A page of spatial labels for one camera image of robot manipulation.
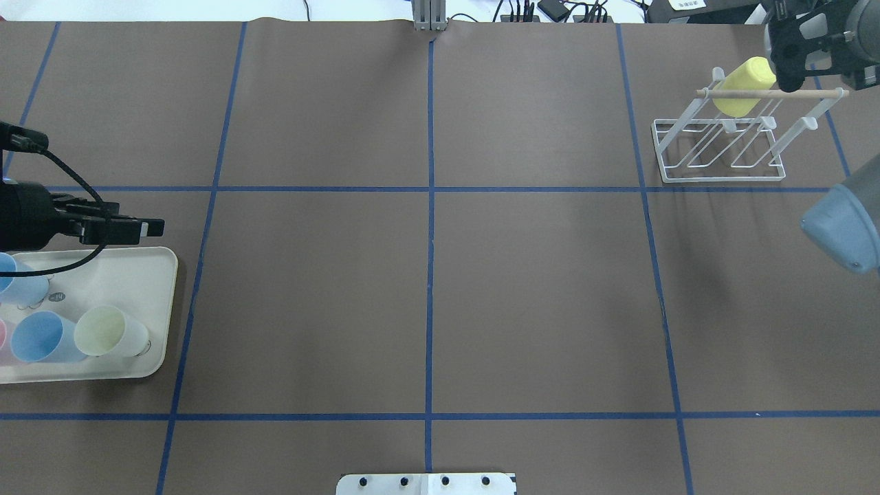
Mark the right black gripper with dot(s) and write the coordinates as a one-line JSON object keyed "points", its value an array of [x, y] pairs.
{"points": [[789, 67]]}

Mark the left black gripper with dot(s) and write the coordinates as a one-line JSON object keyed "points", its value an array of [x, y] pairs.
{"points": [[26, 214]]}

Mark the yellow plastic cup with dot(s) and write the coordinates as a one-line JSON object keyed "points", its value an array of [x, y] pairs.
{"points": [[755, 74]]}

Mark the grey plastic cup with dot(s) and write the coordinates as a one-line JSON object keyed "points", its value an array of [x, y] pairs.
{"points": [[812, 25]]}

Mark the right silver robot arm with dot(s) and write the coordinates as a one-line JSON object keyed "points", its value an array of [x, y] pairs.
{"points": [[844, 223]]}

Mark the far light blue cup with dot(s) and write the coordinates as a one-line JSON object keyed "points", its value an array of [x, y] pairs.
{"points": [[25, 292]]}

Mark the light blue cup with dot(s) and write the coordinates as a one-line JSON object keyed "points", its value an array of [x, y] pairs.
{"points": [[25, 292], [45, 337]]}

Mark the white plastic cup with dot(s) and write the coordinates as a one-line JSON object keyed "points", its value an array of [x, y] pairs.
{"points": [[109, 331]]}

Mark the near light blue cup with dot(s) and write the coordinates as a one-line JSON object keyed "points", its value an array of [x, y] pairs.
{"points": [[45, 337]]}

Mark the pink plastic cup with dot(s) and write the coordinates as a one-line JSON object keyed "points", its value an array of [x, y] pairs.
{"points": [[6, 356]]}

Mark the black box with label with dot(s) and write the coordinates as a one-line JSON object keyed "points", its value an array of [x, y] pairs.
{"points": [[700, 12]]}

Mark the black power adapter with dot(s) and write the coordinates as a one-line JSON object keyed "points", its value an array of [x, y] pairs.
{"points": [[554, 10]]}

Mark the white wire cup rack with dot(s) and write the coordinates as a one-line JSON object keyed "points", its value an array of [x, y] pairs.
{"points": [[704, 146]]}

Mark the aluminium frame post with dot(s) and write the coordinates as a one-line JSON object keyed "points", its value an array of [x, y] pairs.
{"points": [[429, 15]]}

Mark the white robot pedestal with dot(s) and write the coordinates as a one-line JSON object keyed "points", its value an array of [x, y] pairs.
{"points": [[429, 483]]}

